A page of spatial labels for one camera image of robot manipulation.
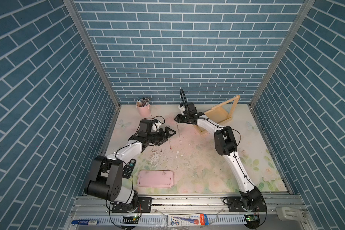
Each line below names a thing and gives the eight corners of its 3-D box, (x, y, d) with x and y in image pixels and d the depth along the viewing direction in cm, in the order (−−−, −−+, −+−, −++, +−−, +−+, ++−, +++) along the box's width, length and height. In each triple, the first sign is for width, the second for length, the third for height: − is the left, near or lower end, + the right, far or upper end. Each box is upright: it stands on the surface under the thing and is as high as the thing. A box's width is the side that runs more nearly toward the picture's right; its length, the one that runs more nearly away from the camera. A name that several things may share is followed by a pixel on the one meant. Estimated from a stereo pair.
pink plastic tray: (136, 188, 81) (135, 186, 79) (139, 171, 87) (138, 169, 85) (173, 188, 81) (173, 186, 79) (173, 171, 87) (173, 169, 85)
